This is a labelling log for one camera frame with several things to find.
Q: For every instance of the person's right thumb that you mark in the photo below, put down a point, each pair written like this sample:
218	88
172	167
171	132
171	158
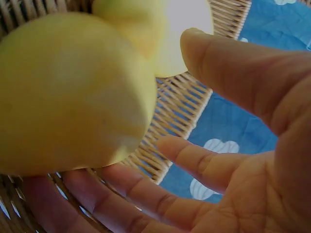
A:
238	68

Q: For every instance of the person's right hand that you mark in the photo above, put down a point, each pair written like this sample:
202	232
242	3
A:
279	184

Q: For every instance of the yellow round fruit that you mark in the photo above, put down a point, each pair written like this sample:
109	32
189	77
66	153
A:
70	97
170	41

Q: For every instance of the woven wicker basket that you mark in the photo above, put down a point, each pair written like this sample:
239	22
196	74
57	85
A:
179	104

